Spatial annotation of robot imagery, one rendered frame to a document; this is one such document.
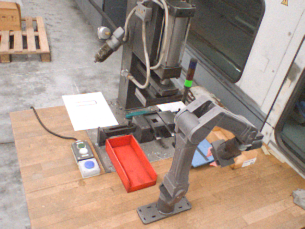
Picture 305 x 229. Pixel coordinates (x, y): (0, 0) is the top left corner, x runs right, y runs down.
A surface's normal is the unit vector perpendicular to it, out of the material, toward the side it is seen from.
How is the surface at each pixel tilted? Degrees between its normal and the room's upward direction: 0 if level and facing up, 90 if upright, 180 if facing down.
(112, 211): 0
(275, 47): 90
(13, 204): 0
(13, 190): 0
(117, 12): 90
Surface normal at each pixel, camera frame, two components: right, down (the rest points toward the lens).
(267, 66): -0.91, 0.11
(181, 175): 0.42, 0.50
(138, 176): 0.15, -0.81
